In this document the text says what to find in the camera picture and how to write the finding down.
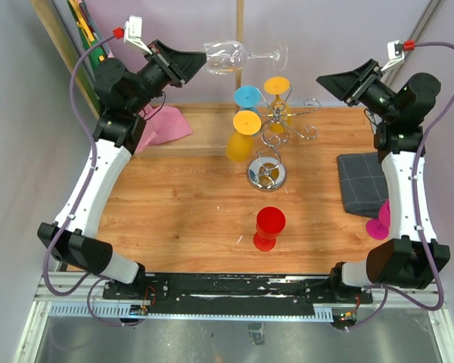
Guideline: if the chrome wine glass rack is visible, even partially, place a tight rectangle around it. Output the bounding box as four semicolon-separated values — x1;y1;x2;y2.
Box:
246;87;321;192

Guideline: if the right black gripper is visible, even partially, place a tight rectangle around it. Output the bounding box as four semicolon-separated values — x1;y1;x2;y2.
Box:
316;58;399;123

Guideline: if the wooden clothes rack frame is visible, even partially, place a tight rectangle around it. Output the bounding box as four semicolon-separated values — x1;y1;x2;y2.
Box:
31;1;235;157

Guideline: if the yellow wine glass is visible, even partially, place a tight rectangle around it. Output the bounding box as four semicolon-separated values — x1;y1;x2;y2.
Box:
225;110;261;162
263;76;292;126

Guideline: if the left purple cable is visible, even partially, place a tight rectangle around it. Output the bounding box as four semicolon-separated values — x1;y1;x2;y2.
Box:
42;26;137;327

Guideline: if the magenta plastic wine glass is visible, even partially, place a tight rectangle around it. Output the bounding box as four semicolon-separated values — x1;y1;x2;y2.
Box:
365;200;390;240

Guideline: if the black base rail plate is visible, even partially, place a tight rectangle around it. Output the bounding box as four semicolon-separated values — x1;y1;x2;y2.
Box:
103;273;373;321

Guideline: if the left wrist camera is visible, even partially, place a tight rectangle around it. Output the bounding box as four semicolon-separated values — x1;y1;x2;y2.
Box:
123;15;152;54

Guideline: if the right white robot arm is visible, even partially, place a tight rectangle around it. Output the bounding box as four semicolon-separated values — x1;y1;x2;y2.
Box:
316;59;450;303

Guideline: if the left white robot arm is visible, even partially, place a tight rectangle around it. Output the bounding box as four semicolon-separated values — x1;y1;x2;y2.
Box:
37;39;207;299

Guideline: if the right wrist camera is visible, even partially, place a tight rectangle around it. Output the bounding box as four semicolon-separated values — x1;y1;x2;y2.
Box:
381;40;405;74

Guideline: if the clear wine glass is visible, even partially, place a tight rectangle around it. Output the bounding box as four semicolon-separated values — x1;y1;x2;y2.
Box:
201;40;288;76

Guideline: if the green garment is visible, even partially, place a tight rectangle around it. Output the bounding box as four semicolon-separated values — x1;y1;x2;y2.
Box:
67;0;110;65

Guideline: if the pink garment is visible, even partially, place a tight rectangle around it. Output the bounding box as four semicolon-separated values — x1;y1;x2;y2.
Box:
135;106;193;153

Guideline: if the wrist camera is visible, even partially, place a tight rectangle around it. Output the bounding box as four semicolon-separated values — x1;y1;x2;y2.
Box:
123;15;152;54
381;40;405;74

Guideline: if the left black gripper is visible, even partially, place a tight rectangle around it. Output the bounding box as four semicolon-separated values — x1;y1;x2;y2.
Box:
127;39;210;114

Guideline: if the grey folded cloth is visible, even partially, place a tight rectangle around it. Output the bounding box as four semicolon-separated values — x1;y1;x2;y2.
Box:
337;153;388;219

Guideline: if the blue plastic wine glass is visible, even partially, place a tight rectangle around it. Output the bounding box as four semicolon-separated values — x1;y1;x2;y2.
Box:
234;85;261;113

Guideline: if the yellow clothes hanger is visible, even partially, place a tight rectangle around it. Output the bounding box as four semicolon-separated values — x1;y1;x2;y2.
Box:
68;0;107;61

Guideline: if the red plastic wine glass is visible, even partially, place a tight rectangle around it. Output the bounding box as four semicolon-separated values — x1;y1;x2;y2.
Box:
253;206;286;252

